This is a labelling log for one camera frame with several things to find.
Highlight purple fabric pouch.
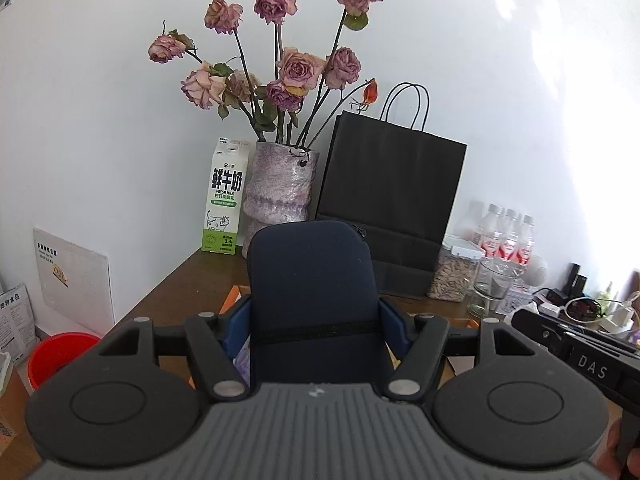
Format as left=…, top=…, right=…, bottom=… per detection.
left=233, top=337, right=250, bottom=386

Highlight dark navy soft case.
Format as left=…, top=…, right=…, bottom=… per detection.
left=247, top=221, right=393, bottom=385

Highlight person right hand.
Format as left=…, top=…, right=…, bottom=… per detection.
left=604, top=418, right=640, bottom=480

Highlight red orange cardboard box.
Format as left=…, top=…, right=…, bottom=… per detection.
left=188, top=283, right=482, bottom=391

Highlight white power adapter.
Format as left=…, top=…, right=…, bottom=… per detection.
left=600, top=302, right=636, bottom=335

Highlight clear jar of seeds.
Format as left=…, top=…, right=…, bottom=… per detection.
left=428, top=235, right=484, bottom=302

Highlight black charger block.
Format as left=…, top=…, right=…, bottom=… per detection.
left=564, top=263, right=587, bottom=298

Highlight white green milk carton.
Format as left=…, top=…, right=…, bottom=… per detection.
left=201, top=138, right=250, bottom=255

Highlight clear glass cup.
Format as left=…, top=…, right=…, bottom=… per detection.
left=468, top=259, right=513, bottom=318

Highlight white round speaker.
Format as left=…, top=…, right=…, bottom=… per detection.
left=523, top=255, right=549, bottom=287

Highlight water bottle left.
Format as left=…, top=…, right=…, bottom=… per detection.
left=478, top=204, right=502, bottom=258

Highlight water bottle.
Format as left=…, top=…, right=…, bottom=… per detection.
left=478, top=204, right=502, bottom=258
left=514, top=214, right=535, bottom=266
left=497, top=208, right=518, bottom=261

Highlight black paper shopping bag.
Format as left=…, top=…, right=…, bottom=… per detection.
left=316, top=82, right=466, bottom=297

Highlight water bottle middle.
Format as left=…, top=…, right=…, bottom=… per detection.
left=497, top=208, right=518, bottom=261

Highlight purple textured vase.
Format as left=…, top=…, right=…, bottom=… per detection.
left=242, top=142, right=318, bottom=257

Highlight water bottle right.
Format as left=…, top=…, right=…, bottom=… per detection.
left=514, top=214, right=535, bottom=266

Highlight red plastic bucket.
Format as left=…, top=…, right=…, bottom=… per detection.
left=27, top=332, right=101, bottom=390

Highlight blue white paper packages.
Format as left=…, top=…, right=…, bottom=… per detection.
left=0, top=284, right=38, bottom=365

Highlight dried pink roses bouquet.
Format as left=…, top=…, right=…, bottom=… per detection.
left=148, top=0, right=383, bottom=151

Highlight white wall panel with sticker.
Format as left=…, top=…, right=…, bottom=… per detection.
left=32, top=229, right=116, bottom=336

